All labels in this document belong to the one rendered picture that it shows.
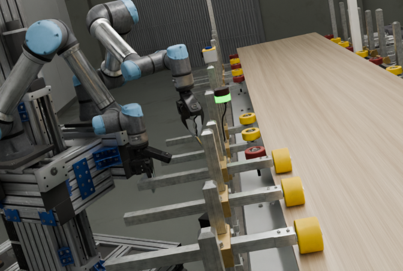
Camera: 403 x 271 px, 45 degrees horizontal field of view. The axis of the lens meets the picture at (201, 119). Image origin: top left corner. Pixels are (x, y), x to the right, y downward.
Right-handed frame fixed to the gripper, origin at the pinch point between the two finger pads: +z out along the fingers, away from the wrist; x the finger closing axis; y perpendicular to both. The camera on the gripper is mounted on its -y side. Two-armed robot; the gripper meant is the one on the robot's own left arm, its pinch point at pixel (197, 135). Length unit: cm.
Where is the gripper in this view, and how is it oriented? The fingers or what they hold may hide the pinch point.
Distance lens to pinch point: 191.2
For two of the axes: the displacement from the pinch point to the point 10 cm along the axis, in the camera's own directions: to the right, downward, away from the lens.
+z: 2.0, 9.4, 2.8
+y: -3.2, -2.1, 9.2
